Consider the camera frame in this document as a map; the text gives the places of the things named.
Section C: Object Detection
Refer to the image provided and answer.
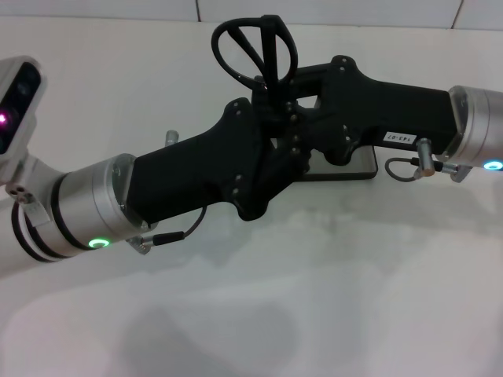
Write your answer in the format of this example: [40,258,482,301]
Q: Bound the black glasses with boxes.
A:
[211,14,300,95]

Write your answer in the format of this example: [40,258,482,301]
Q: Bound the black glasses case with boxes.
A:
[300,145,380,182]

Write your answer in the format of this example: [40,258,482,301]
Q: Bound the right arm connector cable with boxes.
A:
[384,137,475,185]

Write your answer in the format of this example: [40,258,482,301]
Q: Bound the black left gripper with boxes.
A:
[124,75,312,233]

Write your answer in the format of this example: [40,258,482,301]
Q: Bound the left arm connector cable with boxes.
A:
[124,203,209,256]

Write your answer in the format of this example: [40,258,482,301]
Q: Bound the arm connector cable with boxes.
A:
[384,137,475,185]
[124,203,209,256]

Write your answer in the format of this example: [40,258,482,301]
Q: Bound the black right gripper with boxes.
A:
[288,54,460,166]

